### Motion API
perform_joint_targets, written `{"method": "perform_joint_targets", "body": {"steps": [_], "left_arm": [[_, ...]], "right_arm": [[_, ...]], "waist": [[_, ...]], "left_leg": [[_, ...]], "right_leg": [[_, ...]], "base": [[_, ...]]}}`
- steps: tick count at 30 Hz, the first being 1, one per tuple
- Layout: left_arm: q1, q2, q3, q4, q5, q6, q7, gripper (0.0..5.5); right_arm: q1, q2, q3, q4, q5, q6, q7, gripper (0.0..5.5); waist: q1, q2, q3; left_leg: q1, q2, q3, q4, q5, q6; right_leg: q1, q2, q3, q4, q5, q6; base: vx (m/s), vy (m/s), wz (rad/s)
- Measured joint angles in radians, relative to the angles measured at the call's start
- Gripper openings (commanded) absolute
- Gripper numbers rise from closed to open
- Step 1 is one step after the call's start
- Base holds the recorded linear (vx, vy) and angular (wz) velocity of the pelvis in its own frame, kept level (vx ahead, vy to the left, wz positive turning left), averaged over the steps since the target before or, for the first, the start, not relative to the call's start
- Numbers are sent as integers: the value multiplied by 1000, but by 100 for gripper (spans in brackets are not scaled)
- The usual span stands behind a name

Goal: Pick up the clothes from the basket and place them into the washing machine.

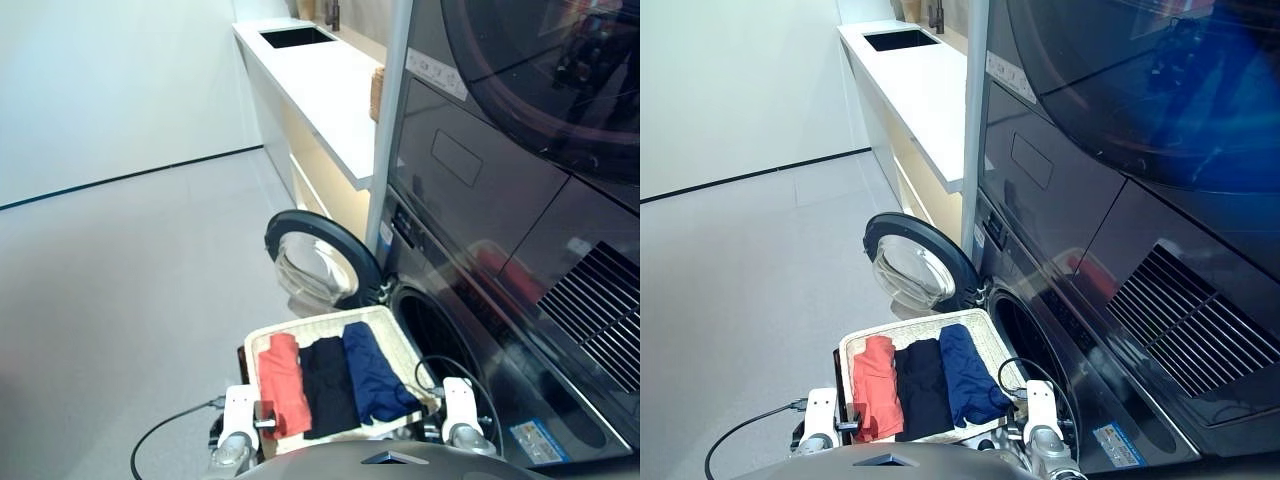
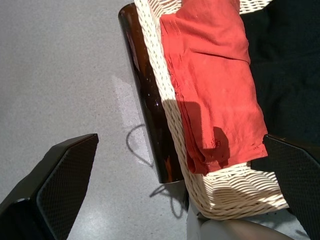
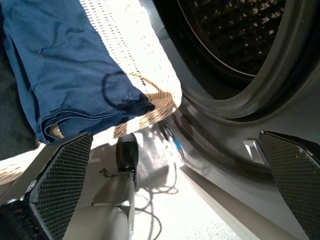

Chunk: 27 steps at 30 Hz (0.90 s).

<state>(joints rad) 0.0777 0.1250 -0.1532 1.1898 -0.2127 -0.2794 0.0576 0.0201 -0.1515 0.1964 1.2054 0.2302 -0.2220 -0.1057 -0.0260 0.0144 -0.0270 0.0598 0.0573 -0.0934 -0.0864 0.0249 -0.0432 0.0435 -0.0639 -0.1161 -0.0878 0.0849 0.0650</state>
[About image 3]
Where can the blue cloth garment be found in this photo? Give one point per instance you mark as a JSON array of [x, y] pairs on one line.
[[62, 62]]

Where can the pale woven laundry basket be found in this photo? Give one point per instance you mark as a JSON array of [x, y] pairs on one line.
[[140, 50]]

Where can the black cloth garment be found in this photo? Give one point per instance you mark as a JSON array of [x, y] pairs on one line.
[[12, 112]]

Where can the perforated steel washing drum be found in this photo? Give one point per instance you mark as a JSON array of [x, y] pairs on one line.
[[237, 30]]

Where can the blue pen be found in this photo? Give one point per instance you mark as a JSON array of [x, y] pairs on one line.
[[176, 142]]

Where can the white door latch socket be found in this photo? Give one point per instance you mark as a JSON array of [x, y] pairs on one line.
[[253, 150]]

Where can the grey washing machine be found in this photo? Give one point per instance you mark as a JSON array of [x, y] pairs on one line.
[[300, 112]]

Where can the grey rubber door seal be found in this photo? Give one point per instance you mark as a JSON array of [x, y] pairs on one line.
[[262, 82]]

